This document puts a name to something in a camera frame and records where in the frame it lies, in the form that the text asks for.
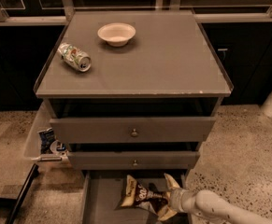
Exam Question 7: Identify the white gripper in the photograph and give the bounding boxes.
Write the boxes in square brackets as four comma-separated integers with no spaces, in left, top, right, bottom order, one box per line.
[157,174,195,221]

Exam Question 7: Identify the brown chip bag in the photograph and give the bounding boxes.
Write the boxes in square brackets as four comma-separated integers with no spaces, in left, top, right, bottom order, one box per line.
[120,175,168,215]

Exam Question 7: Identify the bottom grey drawer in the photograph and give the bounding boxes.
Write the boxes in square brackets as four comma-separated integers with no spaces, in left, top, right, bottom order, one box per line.
[82,170,192,224]

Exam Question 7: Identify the grey drawer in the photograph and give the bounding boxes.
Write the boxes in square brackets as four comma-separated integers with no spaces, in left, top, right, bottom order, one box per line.
[50,117,215,144]
[67,151,200,170]
[82,170,192,224]

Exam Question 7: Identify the middle grey drawer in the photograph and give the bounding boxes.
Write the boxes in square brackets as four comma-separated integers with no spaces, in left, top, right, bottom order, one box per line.
[67,151,200,170]

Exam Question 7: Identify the top grey drawer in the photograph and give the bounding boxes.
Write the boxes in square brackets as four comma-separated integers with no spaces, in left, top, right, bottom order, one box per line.
[50,117,215,144]

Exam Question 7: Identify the grey drawer cabinet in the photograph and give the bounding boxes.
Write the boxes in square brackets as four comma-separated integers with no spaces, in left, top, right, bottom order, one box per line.
[33,9,235,224]

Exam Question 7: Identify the blue snack package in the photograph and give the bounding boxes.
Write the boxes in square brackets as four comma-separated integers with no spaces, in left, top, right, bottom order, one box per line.
[38,128,55,154]

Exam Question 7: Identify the clear plastic bin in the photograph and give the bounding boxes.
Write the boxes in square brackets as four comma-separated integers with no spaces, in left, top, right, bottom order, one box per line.
[23,103,71,168]

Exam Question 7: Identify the green soda can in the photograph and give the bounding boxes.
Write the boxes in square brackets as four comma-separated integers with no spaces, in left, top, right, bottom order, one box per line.
[57,43,92,72]

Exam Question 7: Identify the white paper bowl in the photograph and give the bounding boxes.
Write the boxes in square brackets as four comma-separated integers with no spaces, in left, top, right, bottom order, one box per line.
[97,22,136,47]

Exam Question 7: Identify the black floor rail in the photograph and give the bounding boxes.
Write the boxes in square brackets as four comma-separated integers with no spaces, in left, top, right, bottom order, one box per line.
[5,163,39,224]

